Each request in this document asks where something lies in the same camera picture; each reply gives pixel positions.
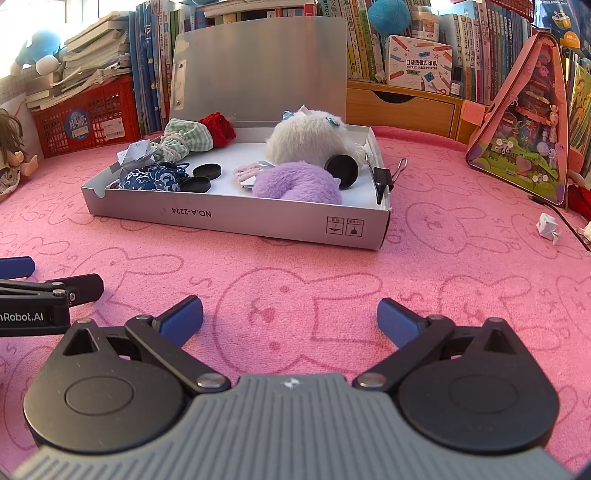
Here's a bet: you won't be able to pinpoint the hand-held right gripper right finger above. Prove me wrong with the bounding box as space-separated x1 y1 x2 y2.
353 298 525 394

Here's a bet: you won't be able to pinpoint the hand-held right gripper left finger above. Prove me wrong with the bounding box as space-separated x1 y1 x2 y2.
62 295 232 394

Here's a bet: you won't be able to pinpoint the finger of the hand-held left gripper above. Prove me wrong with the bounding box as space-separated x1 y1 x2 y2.
0 256 37 281
0 273 105 306

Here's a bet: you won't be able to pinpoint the blue floral cloth pouch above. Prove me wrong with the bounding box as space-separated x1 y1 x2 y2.
119 164 190 192

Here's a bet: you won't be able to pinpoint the white paper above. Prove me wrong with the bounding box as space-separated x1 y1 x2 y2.
117 141 158 174

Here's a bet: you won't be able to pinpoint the grey cardboard box with lid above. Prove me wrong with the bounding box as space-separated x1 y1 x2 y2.
81 17 393 251

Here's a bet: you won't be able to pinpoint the pink pipe cleaner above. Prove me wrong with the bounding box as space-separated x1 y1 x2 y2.
233 161 265 186

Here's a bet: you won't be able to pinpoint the purple plush toy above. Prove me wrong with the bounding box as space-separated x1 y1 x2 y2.
254 161 343 205

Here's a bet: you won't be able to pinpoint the green checked cloth pouch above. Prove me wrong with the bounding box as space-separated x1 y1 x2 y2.
152 117 214 163

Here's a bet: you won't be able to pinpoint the red knitted piece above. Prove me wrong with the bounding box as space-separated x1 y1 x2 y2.
198 112 236 147

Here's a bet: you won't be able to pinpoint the white plush toy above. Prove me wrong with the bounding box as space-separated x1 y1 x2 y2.
265 105 358 169

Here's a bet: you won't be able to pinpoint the pink rabbit-print blanket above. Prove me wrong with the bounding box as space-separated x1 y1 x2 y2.
0 124 591 472

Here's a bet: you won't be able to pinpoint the brown-haired doll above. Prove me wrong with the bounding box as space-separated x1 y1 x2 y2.
0 110 38 197

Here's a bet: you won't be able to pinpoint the black binder clip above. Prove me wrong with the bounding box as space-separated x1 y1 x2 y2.
365 154 409 204

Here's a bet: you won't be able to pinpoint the red plastic basket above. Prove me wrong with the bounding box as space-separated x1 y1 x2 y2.
32 74 141 158

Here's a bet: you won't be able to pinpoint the small white origami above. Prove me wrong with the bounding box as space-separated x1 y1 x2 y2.
536 213 561 243

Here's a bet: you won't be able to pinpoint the wooden desk drawer unit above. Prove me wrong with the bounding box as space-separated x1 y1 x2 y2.
346 79 485 141

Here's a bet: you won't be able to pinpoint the blue plush toy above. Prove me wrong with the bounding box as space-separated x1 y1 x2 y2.
9 30 68 75

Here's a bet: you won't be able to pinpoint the stack of lying books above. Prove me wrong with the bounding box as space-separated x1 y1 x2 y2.
25 11 134 109

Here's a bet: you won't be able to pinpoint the pink triangular dollhouse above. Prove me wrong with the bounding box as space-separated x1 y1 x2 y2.
464 31 583 206

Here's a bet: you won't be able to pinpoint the row of thin blue books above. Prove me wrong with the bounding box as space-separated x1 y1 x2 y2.
129 0 195 139

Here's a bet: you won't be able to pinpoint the white pencil-print carton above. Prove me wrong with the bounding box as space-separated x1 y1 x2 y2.
385 34 453 95

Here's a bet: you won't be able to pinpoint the yellow picture books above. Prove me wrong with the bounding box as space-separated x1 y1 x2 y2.
563 48 591 176

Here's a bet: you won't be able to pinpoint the row of colourful upright books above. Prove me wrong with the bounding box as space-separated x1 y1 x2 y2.
346 0 536 104

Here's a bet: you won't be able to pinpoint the blue plush ball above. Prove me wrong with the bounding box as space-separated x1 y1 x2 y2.
368 0 411 34

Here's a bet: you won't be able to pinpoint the blue carton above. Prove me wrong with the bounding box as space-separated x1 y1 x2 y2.
531 0 587 49

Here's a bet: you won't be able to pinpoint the black cable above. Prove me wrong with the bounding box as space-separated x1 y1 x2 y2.
529 194 591 252

